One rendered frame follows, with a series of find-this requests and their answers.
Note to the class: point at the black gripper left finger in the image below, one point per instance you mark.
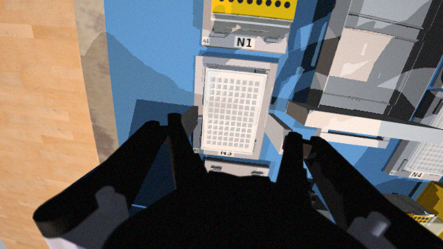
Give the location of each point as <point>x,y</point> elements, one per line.
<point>83,215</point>

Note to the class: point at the white multiwell plate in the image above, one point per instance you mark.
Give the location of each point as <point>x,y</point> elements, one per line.
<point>427,158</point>

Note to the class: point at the white multi-well plate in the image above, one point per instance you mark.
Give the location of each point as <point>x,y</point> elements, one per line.
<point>232,105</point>

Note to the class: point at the yellow bin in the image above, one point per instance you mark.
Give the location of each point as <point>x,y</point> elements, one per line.
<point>432,198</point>

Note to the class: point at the blue bench mat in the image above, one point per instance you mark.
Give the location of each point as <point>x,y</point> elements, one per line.
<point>152,47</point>

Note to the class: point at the yellow plate with grid of black holes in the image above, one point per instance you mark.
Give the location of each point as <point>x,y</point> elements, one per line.
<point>261,18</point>

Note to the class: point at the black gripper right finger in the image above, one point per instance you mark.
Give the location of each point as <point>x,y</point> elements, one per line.
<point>355,204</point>

